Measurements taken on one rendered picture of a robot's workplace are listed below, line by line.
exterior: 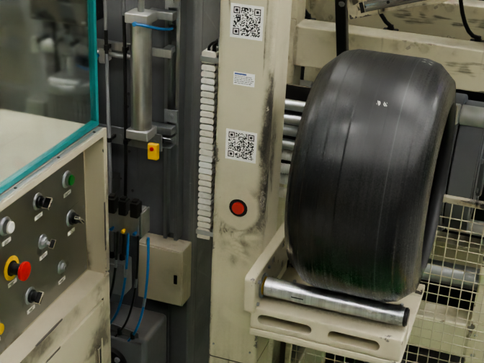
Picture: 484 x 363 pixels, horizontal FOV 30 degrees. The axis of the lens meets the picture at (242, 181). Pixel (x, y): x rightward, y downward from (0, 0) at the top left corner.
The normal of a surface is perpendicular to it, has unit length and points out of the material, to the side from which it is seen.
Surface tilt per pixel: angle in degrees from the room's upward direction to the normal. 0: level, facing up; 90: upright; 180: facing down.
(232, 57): 90
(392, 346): 90
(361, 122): 46
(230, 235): 90
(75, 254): 90
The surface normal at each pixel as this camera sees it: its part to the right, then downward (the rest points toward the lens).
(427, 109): 0.54, -0.31
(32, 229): 0.94, 0.18
